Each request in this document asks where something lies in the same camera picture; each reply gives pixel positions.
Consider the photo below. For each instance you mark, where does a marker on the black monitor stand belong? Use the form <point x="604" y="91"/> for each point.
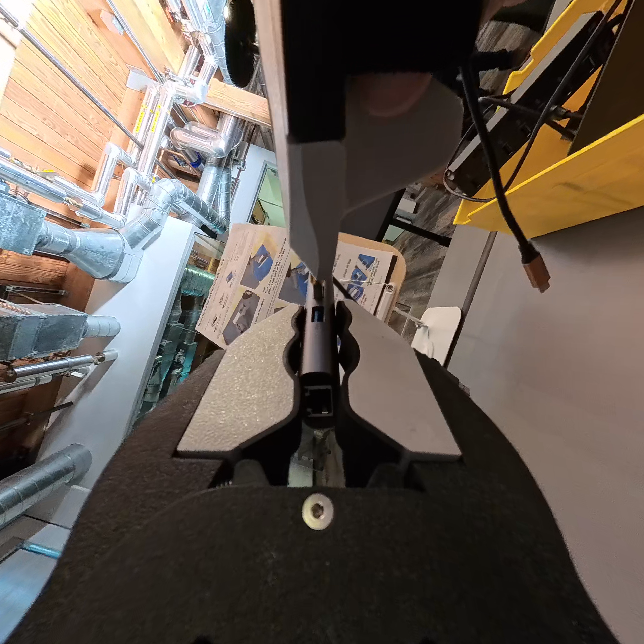
<point x="422" y="232"/>

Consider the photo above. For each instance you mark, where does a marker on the slim grey usb hub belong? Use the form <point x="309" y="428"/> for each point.
<point x="318" y="352"/>

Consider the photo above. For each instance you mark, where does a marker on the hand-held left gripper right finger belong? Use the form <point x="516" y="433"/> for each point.
<point x="397" y="402"/>

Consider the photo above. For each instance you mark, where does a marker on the printed instruction sheet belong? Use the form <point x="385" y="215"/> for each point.
<point x="246" y="261"/>

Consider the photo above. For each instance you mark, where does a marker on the silver ventilation duct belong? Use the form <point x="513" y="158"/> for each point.
<point x="100" y="251"/>

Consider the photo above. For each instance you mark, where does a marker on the person's right hand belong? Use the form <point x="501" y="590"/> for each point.
<point x="397" y="95"/>

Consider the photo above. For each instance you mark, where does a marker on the silver insulated pipes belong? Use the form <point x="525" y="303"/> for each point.
<point x="151" y="115"/>

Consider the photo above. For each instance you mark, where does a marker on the yellow plastic bin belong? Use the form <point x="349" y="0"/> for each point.
<point x="578" y="191"/>

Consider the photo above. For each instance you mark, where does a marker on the rectangular metal duct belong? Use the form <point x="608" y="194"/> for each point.
<point x="40" y="334"/>

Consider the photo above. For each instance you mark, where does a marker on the white document stand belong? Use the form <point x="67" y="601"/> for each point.
<point x="437" y="332"/>

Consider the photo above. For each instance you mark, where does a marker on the wooden document board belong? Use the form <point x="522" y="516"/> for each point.
<point x="399" y="271"/>

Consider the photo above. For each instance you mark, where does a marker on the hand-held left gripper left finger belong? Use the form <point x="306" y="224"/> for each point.
<point x="236" y="402"/>

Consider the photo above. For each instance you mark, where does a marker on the long black usb hub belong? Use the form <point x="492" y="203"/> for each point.
<point x="508" y="136"/>

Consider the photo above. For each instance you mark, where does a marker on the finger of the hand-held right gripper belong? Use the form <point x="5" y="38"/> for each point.
<point x="402" y="151"/>
<point x="317" y="211"/>

